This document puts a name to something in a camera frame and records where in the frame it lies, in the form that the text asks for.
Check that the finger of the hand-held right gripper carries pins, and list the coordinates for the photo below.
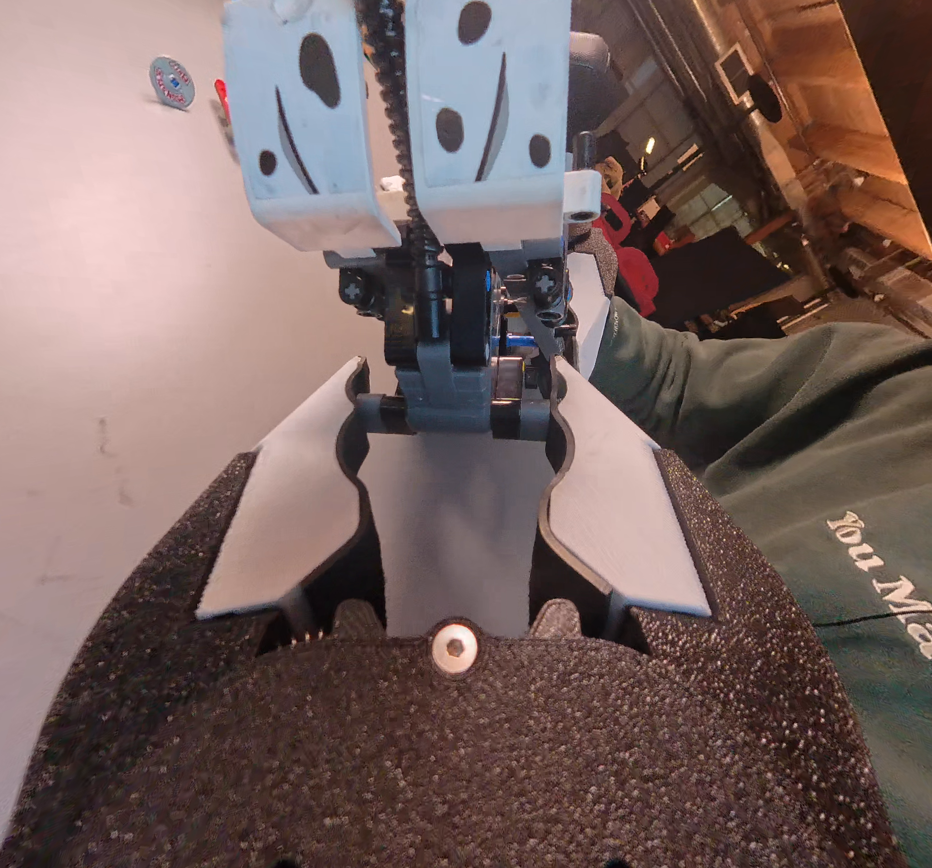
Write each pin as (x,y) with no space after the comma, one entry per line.
(590,308)

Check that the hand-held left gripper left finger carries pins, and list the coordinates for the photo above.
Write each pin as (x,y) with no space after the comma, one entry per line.
(284,519)

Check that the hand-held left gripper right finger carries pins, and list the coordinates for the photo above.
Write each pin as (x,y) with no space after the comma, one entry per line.
(626,519)

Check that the toy brick model car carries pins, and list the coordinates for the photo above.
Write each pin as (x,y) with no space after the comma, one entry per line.
(481,82)

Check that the red chair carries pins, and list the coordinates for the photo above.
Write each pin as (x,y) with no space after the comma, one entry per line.
(634,227)

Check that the person's green sweatshirt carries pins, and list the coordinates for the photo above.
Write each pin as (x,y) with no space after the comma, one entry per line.
(845,693)

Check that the red brick beam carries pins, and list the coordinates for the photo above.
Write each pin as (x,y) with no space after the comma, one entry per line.
(222,99)

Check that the round grey disc piece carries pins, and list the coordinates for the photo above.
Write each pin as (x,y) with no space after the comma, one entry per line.
(172,82)

